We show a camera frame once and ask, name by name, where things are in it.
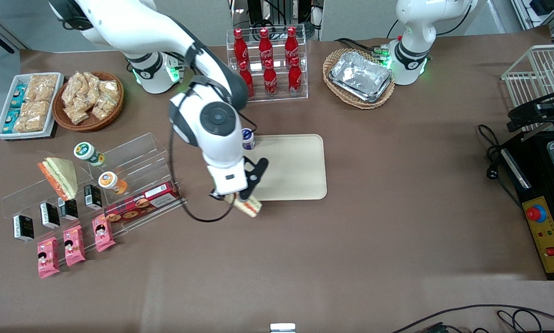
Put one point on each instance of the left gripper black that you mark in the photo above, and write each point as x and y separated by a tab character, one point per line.
526	112

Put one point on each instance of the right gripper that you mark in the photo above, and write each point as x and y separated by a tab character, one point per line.
217	195

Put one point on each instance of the sandwich with orange crust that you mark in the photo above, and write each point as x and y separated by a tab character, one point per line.
251	209

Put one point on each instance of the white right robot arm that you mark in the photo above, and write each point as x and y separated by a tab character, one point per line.
143	27

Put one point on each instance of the grey arm base connector box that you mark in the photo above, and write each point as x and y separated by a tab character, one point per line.
176	69

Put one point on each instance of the beige plastic serving tray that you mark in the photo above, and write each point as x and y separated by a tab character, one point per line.
295	166

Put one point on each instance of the aluminium foil tray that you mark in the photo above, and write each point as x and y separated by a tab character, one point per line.
360	71
374	98

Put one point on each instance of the wrapped triangle sandwich white bread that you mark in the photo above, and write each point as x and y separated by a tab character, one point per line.
64	180

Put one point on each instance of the white rectangular plastic tray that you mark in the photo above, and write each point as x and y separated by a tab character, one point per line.
55	111

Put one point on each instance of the small jar with blue cap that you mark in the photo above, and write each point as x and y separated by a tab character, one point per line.
248	138

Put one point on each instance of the silver machine bar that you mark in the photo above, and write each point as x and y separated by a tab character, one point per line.
515	167

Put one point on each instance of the black sealing machine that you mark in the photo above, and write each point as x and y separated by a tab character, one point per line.
531	185

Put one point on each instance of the red tartan shortbread box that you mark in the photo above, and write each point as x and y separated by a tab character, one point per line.
143	202

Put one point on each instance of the clear acrylic bottle rack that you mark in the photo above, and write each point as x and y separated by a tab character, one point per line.
281	99

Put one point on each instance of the red emergency stop button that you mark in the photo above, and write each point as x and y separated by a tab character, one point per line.
536	213

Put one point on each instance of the red cola bottle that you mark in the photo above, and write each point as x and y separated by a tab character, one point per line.
265	45
291	44
270	82
250	88
295	79
240	46

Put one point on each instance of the clear acrylic stepped display stand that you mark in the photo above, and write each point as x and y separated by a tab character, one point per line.
138	152

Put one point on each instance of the small jar with orange cap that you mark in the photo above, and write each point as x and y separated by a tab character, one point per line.
110	181

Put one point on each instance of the yellow control panel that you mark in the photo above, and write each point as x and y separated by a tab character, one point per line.
552	240

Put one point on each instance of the light wicker basket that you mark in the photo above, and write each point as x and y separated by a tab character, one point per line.
335	88

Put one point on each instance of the pink snack packet cartoon girl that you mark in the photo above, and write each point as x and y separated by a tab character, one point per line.
74	246
103	233
48	258

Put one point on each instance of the small black carton box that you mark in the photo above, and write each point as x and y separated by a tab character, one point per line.
69	209
50	216
92	196
23	228

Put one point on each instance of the small white silver object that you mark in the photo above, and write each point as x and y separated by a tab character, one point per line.
282	328

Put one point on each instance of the small jar with green cap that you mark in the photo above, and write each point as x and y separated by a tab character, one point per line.
87	152

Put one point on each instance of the clear bag of puffed snacks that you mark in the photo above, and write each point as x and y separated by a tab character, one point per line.
72	88
109	88
86	100
77	115
91	81
104	107

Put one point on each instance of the dark brown wicker basket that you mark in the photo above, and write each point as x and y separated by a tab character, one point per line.
92	125

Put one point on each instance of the black equipment stand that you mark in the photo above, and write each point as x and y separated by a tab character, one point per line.
277	11

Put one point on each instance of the clear bag of rice crackers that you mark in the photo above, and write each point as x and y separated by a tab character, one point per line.
42	88
32	116

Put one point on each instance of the small teal snack packet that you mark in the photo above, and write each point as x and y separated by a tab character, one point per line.
18	95
12	119

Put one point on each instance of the aluminium frame shelf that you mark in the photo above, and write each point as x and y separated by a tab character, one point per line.
543	14

